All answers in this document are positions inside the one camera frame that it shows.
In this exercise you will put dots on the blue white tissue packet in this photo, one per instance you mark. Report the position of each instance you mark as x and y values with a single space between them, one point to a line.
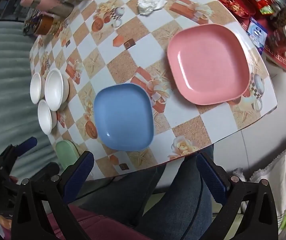
257 35

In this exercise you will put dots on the crumpled white tissue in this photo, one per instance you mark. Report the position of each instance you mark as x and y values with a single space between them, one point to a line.
146 5

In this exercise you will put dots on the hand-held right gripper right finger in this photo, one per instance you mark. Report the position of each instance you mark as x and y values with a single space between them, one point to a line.
211 177

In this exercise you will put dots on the checkered printed tablecloth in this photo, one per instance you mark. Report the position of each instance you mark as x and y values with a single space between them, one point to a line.
133 62

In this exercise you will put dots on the grey green sofa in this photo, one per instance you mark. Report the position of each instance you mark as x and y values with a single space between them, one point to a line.
5 85

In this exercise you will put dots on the red patterned tray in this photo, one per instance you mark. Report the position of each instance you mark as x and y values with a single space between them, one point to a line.
282 63

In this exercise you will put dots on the large white bowl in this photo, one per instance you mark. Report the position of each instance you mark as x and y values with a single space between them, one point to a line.
54 90

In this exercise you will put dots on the small white bowl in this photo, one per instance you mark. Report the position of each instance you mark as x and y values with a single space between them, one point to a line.
44 117
36 87

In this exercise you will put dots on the person's jeans legs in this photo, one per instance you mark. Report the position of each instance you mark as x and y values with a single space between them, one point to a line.
163 205

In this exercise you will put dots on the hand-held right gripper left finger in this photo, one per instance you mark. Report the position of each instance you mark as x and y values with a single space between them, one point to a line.
79 177

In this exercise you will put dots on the dark red jacket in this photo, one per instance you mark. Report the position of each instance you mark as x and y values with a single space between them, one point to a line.
95 225

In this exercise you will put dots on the white cloth bag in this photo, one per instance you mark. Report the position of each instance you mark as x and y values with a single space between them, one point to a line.
282 175

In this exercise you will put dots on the blue square plate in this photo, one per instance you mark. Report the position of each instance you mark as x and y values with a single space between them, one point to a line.
123 117

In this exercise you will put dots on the pink capped steel bottle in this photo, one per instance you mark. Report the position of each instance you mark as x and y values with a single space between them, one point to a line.
58 8

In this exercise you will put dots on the amber glass jar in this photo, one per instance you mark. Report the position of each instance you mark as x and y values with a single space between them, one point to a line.
45 25

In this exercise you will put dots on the pink square plate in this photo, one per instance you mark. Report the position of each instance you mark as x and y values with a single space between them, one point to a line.
208 62

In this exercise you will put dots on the pale green plate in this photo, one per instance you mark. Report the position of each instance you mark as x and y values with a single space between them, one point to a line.
65 152

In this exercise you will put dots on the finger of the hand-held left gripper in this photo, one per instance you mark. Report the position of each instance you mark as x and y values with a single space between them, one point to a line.
49 168
27 145

